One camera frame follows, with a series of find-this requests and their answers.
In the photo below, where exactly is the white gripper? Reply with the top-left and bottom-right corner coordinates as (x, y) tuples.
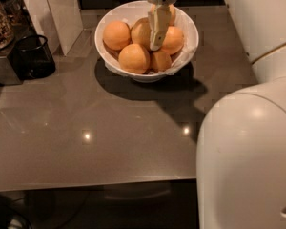
(147, 0), (177, 51)

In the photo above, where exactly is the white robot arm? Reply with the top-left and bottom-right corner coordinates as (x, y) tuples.
(196, 0), (286, 229)

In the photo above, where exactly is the white ceramic bowl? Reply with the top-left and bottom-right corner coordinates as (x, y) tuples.
(94, 0), (199, 83)

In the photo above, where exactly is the large centre orange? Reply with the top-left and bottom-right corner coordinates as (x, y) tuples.
(131, 17), (151, 51)

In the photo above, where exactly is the small front orange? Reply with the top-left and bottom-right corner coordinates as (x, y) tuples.
(150, 51), (172, 73)

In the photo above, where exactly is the white board panel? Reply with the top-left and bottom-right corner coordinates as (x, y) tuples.
(24, 0), (83, 55)

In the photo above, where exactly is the black mesh cup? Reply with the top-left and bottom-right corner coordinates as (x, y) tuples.
(15, 34), (56, 79)

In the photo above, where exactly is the dark metal box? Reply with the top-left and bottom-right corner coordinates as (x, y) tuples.
(0, 27), (36, 86)

